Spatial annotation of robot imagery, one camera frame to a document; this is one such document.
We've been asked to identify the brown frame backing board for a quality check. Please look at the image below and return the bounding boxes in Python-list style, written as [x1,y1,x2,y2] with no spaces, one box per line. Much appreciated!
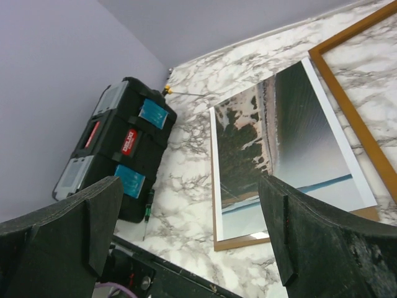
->
[210,107,380,251]

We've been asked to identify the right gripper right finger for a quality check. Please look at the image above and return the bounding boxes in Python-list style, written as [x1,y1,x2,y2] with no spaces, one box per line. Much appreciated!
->
[258,175,396,297]

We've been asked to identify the black toolbox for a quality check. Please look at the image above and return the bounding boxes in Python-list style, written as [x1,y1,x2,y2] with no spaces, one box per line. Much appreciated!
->
[52,77,177,223]

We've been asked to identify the wooden picture frame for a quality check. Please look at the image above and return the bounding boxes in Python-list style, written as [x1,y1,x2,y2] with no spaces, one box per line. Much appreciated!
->
[308,0,397,204]

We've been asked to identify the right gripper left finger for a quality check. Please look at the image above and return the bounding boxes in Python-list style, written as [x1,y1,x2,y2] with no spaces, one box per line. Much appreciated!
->
[1,176,123,297]

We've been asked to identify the landscape photo print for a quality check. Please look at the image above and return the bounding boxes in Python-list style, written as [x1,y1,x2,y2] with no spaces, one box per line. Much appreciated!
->
[213,58,359,238]

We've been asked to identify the yellow handled tool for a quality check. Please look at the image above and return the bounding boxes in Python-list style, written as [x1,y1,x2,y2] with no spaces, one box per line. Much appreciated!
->
[161,84,205,97]

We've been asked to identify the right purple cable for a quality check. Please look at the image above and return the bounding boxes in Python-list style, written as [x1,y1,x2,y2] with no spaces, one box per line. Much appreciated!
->
[92,281,134,298]

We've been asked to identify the green black screwdriver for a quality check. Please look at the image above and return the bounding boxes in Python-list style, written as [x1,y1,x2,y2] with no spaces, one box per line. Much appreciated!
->
[142,189,155,241]

